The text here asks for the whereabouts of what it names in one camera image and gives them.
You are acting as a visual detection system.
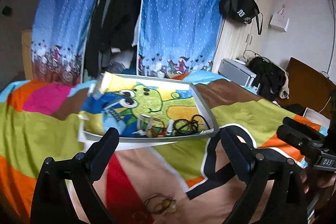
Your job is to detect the blue dotted right curtain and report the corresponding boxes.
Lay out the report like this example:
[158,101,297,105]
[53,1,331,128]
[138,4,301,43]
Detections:
[137,0,222,78]

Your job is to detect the blue dotted curtain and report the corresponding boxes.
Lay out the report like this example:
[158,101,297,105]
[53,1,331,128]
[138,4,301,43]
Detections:
[137,0,222,78]
[31,0,96,86]

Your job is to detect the black clothes pile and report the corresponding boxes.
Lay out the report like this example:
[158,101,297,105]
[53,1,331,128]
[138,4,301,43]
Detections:
[248,56,289,101]

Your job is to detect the red string bracelet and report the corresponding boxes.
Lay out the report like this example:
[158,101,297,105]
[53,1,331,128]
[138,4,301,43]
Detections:
[149,120,169,138]

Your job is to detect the grey tray with dinosaur picture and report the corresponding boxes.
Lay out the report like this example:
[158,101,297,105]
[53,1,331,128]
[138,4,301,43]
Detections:
[79,72,219,145]

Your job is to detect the black beaded bracelet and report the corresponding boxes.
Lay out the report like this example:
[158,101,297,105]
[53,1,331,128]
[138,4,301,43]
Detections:
[171,113,211,136]

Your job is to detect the grey white box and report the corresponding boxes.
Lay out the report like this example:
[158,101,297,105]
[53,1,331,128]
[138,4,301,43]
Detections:
[218,59,256,87]

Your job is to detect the white wooden wardrobe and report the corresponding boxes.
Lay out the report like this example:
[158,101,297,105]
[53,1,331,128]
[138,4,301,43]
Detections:
[211,0,273,73]

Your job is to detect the black hanging bag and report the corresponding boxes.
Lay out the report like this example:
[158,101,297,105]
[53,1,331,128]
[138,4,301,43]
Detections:
[219,0,264,35]

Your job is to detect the white paper bag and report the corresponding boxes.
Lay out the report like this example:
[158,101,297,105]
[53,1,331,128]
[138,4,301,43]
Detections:
[270,6,289,32]

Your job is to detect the grey white watch strap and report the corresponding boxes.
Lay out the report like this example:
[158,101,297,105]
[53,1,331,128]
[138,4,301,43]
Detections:
[132,113,154,138]

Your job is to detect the clear ring bangle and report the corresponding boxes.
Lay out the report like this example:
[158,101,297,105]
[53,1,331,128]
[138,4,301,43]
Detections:
[165,119,174,136]

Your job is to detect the brown wooden headboard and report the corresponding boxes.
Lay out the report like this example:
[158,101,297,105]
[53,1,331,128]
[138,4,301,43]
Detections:
[277,57,335,119]

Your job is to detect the right hand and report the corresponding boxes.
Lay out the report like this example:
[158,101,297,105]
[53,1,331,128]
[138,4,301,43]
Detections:
[300,168,335,209]

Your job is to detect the brown hair tie with flower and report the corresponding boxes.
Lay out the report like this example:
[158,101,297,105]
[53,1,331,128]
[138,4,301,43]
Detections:
[144,194,180,216]

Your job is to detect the blue dotted left curtain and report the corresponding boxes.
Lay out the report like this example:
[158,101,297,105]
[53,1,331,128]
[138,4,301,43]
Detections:
[31,0,96,86]

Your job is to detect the dark hanging clothes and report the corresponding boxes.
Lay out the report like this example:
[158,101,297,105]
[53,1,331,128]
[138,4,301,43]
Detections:
[84,0,141,77]

